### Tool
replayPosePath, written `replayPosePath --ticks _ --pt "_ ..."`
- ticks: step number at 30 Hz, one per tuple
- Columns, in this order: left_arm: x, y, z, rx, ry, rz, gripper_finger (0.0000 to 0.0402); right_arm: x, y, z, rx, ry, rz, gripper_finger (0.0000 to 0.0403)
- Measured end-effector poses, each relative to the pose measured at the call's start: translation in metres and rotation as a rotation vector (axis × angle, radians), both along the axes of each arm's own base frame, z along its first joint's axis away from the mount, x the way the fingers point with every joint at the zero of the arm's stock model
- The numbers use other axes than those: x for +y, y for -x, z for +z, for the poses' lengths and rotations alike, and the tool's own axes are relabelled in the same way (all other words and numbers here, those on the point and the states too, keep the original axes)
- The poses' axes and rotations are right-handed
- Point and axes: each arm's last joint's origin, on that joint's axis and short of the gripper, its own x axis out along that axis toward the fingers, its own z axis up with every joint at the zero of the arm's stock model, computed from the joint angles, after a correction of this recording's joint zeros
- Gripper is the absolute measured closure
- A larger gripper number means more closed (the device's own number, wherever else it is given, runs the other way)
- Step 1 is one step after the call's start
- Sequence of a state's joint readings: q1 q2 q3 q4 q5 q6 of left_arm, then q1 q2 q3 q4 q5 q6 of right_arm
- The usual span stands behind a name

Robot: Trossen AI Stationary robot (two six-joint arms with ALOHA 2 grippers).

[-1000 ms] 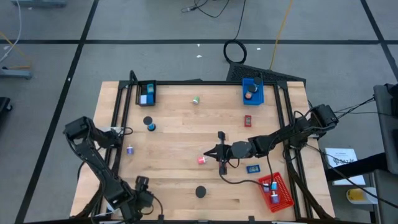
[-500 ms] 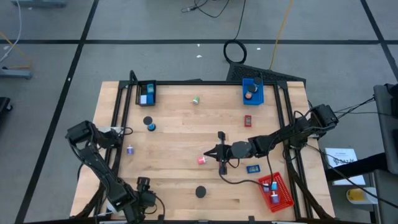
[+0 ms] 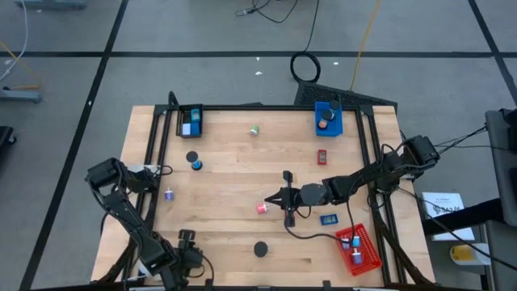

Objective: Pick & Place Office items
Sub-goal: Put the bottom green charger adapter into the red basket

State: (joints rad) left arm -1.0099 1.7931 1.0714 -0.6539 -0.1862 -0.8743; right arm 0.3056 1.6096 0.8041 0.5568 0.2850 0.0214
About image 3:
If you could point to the silver metal bar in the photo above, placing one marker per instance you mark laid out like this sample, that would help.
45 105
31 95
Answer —
369 289

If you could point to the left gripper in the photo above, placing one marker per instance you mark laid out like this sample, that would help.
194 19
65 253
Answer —
187 235

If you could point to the green white plug charger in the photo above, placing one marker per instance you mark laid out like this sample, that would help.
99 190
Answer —
254 129

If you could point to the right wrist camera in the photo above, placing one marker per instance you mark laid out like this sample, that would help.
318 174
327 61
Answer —
313 195

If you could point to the grey cart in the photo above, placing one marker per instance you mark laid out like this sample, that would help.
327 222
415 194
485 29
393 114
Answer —
501 169

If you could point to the white plastic pencil sharpener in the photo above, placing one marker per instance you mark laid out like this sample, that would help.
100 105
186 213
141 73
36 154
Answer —
186 129

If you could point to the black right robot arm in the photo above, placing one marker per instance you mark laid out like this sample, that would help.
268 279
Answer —
363 178

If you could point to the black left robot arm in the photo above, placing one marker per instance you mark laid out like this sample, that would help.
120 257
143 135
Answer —
137 230

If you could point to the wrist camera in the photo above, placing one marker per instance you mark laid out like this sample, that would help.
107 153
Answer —
313 195
193 258

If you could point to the white sand hourglass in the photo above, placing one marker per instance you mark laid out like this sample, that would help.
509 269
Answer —
334 105

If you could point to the red plastic pencil sharpener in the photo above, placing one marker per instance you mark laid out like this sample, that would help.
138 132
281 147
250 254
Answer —
322 157

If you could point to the red plastic basket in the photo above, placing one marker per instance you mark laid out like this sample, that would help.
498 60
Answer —
369 258

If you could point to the blue flat card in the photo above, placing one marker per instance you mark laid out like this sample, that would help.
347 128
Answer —
329 219

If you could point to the grey stand base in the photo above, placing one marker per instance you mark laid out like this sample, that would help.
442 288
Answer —
20 96
50 4

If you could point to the blue sand hourglass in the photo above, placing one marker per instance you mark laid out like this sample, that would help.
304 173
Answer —
194 161

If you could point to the blue plastic pencil sharpener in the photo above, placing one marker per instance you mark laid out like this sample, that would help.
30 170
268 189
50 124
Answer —
196 128

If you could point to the blue white plug charger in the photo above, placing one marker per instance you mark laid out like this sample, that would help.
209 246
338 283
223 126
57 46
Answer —
356 241

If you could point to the black plastic basket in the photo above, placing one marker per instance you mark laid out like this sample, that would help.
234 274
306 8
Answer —
186 117

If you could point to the black cart bar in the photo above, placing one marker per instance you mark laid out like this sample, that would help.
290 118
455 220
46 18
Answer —
464 217

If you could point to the black aluminium table frame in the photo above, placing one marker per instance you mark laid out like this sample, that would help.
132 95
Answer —
262 108

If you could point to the black chair base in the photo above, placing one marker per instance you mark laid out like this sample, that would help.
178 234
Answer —
6 139

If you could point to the blue plastic basket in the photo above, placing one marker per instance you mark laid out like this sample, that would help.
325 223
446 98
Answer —
334 130

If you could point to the white booklet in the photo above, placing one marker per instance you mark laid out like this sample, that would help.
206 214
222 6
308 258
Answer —
442 202

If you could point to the red sand hourglass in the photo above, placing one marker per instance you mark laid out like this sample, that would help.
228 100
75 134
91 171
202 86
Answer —
261 249

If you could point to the yellow tape roll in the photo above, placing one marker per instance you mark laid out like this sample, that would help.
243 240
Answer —
462 254

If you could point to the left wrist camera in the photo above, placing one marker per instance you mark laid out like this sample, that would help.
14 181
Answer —
193 258

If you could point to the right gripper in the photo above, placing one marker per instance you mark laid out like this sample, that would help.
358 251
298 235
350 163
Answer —
291 198

